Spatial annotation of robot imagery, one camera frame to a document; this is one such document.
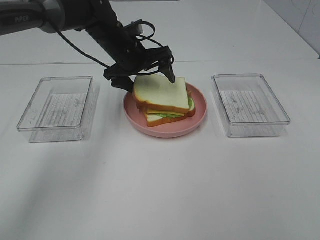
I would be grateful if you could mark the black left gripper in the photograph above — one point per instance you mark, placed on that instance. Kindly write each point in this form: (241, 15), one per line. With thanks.
(131, 57)

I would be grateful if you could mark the bread slice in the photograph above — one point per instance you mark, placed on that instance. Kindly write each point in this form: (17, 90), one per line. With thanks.
(153, 120)
(156, 92)

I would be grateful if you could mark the yellow cheese slice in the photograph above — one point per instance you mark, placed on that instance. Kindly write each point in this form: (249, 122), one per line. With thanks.
(161, 112)

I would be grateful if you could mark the green lettuce leaf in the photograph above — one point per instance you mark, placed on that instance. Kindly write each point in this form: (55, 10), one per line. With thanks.
(192, 110)

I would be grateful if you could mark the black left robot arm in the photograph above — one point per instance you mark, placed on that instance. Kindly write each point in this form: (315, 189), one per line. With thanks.
(96, 17)

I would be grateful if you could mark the pink round plate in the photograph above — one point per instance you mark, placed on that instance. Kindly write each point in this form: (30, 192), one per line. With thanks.
(168, 130)

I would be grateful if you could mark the left clear plastic tray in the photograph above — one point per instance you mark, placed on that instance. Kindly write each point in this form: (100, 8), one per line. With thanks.
(61, 109)

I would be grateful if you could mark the clear plastic tray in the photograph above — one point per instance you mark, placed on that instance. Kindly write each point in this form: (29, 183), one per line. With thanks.
(248, 107)
(61, 109)

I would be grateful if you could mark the right clear plastic tray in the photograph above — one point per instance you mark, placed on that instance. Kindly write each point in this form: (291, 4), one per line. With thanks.
(248, 107)

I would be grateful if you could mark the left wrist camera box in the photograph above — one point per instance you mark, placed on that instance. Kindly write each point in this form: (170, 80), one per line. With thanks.
(134, 28)

